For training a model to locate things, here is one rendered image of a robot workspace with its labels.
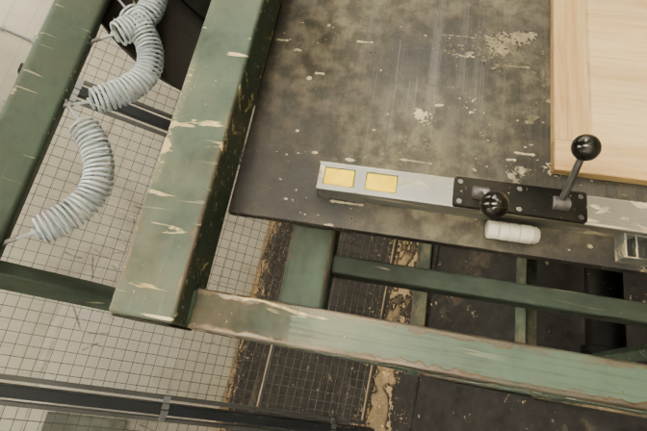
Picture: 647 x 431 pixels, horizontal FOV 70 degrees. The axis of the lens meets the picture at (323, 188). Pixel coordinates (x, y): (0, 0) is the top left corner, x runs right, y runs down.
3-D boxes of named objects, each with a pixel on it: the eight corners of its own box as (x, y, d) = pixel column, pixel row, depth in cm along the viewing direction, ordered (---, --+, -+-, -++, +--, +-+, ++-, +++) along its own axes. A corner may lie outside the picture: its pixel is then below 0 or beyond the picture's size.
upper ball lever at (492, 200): (488, 205, 74) (509, 223, 60) (464, 202, 74) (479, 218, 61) (493, 182, 73) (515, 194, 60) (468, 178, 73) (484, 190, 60)
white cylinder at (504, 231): (483, 240, 75) (534, 247, 74) (488, 235, 72) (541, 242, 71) (484, 222, 76) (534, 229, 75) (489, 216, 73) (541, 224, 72)
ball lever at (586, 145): (573, 218, 70) (609, 144, 61) (547, 215, 70) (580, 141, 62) (567, 202, 73) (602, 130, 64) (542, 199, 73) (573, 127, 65)
